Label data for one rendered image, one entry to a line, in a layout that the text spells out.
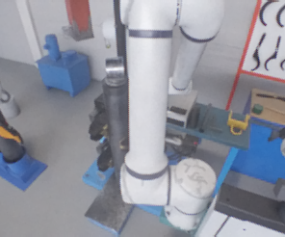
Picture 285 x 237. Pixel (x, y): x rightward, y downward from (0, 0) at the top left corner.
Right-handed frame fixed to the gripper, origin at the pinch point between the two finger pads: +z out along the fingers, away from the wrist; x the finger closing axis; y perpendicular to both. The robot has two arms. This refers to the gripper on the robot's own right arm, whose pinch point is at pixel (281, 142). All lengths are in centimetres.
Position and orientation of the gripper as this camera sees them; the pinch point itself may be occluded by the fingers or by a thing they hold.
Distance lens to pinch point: 137.1
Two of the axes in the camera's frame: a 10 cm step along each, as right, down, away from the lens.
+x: 9.6, 2.6, -1.2
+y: -2.8, 8.7, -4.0
